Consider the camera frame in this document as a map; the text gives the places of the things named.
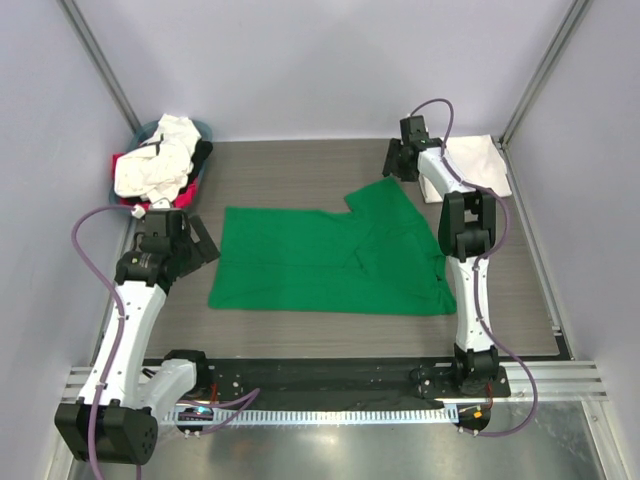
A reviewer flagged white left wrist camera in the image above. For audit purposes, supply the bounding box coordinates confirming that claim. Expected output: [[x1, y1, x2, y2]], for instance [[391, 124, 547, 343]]
[[130, 198, 172, 219]]

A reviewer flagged aluminium corner post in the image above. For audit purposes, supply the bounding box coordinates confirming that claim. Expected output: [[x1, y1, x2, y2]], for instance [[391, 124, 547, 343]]
[[497, 0, 595, 146], [57, 0, 141, 132]]

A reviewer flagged folded white t shirt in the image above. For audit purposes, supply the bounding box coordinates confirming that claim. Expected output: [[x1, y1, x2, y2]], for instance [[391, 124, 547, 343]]
[[418, 135, 512, 203]]

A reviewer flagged blue laundry basket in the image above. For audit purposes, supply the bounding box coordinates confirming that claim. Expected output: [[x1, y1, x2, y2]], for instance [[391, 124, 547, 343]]
[[110, 114, 213, 209]]

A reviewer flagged black t shirt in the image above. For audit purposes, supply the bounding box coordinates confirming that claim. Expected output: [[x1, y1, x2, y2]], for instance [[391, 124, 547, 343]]
[[191, 140, 213, 176]]

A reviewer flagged slotted cable duct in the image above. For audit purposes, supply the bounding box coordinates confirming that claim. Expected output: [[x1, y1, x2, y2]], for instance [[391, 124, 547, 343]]
[[161, 405, 459, 428]]

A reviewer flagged right aluminium corner post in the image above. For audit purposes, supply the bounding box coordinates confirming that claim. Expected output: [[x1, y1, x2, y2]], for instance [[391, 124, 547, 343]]
[[497, 0, 595, 146]]

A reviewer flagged pink t shirt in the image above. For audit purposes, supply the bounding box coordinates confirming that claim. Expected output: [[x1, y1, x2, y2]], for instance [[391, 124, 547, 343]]
[[109, 153, 204, 210]]

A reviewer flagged left aluminium corner post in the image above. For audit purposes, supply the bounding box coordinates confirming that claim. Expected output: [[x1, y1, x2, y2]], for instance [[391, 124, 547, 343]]
[[57, 0, 141, 132]]

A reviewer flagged green t shirt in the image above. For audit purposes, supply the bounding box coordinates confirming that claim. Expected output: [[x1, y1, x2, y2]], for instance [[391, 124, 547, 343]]
[[208, 178, 456, 316]]

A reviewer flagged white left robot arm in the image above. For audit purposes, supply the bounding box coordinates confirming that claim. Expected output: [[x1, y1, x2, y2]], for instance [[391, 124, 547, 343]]
[[54, 208, 220, 466]]

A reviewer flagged aluminium frame rail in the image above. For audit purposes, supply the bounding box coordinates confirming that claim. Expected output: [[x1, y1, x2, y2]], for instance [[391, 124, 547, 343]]
[[503, 361, 608, 402]]

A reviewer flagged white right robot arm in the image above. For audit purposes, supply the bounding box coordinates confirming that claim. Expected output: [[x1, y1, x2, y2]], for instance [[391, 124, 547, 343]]
[[383, 115, 499, 396]]

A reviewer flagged crumpled white t shirt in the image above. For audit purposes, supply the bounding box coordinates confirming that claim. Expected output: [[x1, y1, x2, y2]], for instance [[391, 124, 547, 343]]
[[114, 114, 201, 202]]

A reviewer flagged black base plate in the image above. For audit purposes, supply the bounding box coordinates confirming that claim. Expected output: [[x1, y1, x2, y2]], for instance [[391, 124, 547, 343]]
[[209, 357, 511, 412]]

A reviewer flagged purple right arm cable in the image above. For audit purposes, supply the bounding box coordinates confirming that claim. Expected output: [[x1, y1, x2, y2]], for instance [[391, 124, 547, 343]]
[[411, 97, 539, 439]]

